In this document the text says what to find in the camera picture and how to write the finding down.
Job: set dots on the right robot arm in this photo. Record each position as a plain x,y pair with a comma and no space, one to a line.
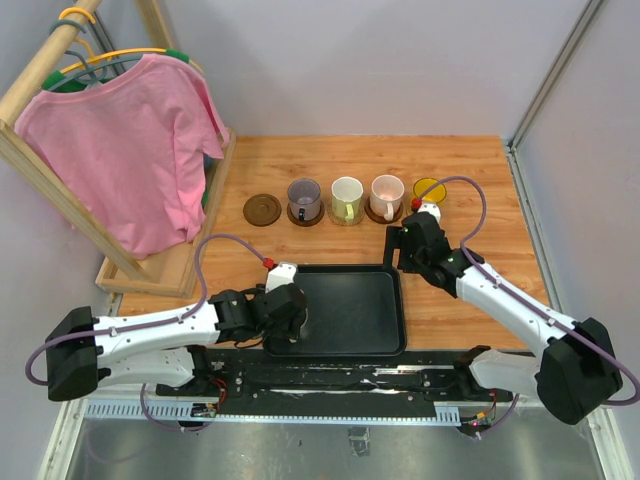
570,368

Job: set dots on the pink t-shirt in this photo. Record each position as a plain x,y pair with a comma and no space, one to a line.
132,150

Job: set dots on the grey clothes hanger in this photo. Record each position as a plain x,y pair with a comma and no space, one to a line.
88,74

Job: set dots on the brown wooden coaster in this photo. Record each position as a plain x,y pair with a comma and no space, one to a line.
262,210
380,219
306,223

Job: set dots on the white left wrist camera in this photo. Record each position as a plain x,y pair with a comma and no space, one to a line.
283,273

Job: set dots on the woven rattan coaster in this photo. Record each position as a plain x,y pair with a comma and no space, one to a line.
349,217

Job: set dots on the yellow clothes hanger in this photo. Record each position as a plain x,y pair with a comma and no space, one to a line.
152,14

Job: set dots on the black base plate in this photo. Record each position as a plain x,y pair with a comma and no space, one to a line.
254,383

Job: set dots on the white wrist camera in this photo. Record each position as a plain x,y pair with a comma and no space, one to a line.
421,206
283,273

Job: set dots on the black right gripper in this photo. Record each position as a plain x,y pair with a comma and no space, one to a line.
396,238

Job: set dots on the pink mug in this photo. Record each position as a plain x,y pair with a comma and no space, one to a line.
386,196

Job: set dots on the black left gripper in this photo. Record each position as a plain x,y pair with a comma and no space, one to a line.
290,327

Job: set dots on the cream yellow mug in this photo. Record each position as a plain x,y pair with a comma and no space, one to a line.
295,326

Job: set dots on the wooden clothes rack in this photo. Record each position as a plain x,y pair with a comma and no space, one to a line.
170,273

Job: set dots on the white mug yellow handle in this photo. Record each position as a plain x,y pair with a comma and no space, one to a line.
346,190

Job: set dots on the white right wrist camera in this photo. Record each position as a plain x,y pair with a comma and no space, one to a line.
421,206

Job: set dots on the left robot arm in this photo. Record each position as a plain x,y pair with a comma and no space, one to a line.
85,352

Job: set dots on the purple cup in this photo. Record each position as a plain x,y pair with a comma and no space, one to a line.
304,196

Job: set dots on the black serving tray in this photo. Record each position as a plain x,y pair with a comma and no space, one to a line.
353,310

